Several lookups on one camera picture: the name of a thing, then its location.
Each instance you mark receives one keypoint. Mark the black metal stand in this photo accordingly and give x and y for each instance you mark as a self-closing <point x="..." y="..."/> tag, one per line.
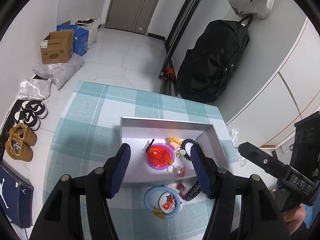
<point x="180" y="22"/>

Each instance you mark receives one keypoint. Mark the black backpack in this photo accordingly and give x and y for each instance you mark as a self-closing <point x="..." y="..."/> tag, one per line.
<point x="215" y="60"/>

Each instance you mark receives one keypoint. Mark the black white sneaker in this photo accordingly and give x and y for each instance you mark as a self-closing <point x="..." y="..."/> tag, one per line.
<point x="27" y="118"/>
<point x="35" y="107"/>

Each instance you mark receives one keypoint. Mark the pink doll charm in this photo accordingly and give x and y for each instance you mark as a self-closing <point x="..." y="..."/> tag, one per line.
<point x="173" y="143"/>

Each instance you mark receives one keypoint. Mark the white wardrobe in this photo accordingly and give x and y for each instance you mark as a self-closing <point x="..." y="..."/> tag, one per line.
<point x="280" y="85"/>

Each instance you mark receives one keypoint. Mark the blue shoebox with white logo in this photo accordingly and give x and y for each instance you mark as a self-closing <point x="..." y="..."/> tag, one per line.
<point x="15" y="192"/>

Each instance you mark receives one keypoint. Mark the white round flag badge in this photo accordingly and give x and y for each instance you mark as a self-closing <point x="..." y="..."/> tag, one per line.
<point x="170" y="202"/>

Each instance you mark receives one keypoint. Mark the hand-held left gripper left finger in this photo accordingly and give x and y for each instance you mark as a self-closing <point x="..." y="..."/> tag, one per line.
<point x="122" y="170"/>

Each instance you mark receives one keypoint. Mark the white fabric bag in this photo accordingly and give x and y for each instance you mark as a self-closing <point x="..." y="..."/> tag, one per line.
<point x="92" y="32"/>

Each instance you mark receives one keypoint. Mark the blue cardboard box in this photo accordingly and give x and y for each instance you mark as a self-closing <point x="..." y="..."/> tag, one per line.
<point x="81" y="40"/>

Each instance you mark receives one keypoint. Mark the red round badge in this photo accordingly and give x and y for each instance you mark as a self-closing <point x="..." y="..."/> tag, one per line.
<point x="160" y="155"/>

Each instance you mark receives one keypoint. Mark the grey plastic parcel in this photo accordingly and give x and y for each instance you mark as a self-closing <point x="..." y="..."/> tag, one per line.
<point x="43" y="71"/>
<point x="67" y="71"/>

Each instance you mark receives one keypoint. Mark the brown cardboard box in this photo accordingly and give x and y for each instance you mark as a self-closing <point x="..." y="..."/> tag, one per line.
<point x="57" y="51"/>

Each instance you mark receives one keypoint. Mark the clear plastic bag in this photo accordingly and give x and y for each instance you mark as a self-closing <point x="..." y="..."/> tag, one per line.
<point x="237" y="150"/>

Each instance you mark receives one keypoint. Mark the grey door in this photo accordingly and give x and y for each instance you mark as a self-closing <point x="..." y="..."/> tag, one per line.
<point x="135" y="5"/>

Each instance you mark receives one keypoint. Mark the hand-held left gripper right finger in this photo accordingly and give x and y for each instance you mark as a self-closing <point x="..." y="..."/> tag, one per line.
<point x="200" y="172"/>

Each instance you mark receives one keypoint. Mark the orange clamp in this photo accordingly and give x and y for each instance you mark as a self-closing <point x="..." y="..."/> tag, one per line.
<point x="169" y="72"/>

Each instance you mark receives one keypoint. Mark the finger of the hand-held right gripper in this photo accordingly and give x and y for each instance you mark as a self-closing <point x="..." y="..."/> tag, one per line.
<point x="262" y="161"/>

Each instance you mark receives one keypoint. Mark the silver plastic parcel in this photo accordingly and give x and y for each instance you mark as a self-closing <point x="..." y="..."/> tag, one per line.
<point x="35" y="88"/>

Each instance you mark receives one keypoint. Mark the grey cardboard box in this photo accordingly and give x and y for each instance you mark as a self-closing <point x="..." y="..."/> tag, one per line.
<point x="137" y="140"/>

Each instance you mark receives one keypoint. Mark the teal checked tablecloth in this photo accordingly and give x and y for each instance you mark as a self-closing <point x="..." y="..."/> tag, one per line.
<point x="100" y="120"/>

